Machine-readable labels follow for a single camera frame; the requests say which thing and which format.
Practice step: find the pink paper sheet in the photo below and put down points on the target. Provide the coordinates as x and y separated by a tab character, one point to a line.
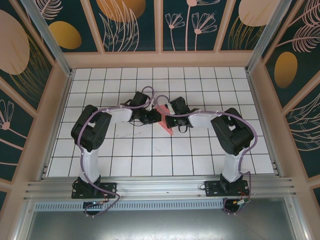
166	126

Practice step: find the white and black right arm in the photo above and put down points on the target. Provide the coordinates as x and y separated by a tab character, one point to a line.
233	165

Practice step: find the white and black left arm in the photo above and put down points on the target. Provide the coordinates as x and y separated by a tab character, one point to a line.
90	165

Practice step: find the grey metal sheet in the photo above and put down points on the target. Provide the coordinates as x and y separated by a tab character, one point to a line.
160	225

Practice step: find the dark panel with flower outlines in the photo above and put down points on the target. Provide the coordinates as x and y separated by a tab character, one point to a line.
190	25

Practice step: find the dark panel with leaf sprays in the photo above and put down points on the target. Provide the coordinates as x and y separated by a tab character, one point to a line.
120	25

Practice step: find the dark panel with pale disc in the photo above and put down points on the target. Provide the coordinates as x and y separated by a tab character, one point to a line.
245	20

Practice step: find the dark panel with orange oval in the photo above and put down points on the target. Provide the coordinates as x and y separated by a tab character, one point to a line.
65	35

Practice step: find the dark panel with feather outline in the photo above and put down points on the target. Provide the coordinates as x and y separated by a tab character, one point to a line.
305	130

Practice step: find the dark panel, feather and oval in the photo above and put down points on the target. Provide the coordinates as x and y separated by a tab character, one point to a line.
297	50

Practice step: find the dark panel, single flower outline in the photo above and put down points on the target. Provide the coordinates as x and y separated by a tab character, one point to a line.
10	125

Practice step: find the dark panel, large pale oval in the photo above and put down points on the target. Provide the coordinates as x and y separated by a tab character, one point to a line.
15	45

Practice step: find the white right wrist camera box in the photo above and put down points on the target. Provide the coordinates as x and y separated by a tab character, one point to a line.
170	106

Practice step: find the aluminium mounting rail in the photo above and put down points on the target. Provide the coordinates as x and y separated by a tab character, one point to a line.
160	187

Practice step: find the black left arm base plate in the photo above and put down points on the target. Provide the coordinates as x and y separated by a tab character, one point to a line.
110	187

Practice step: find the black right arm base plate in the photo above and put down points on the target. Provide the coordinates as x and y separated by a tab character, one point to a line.
212	187

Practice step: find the aluminium corner post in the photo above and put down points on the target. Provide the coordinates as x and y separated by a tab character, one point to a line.
47	37
262	37

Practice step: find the aluminium table side rail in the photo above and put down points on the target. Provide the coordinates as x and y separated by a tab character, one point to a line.
277	167
44	172

